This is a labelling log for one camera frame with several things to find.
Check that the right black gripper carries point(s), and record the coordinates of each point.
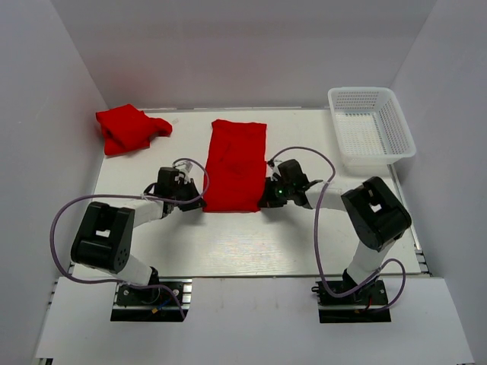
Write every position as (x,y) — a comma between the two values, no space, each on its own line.
(268,199)

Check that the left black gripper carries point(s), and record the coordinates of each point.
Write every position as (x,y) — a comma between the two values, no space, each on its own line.
(191,187)

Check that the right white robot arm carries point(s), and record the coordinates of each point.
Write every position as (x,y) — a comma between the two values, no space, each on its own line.
(377,216)

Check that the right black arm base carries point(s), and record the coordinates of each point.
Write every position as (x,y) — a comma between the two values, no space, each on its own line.
(364,306)

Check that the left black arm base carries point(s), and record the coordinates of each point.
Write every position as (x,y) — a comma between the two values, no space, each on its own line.
(157,305)

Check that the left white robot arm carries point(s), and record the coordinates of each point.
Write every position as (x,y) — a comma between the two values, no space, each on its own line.
(104,238)

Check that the folded red t shirt stack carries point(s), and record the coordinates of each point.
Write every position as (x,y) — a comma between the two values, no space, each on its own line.
(126,129)

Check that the white plastic basket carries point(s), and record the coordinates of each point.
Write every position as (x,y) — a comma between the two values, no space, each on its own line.
(371,129)

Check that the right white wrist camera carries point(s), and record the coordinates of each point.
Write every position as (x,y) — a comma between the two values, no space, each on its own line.
(274,166)

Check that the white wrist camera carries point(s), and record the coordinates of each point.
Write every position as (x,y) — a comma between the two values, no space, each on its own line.
(274,166)
(184,168)

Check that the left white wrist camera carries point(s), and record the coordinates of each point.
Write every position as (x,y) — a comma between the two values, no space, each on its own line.
(184,168)

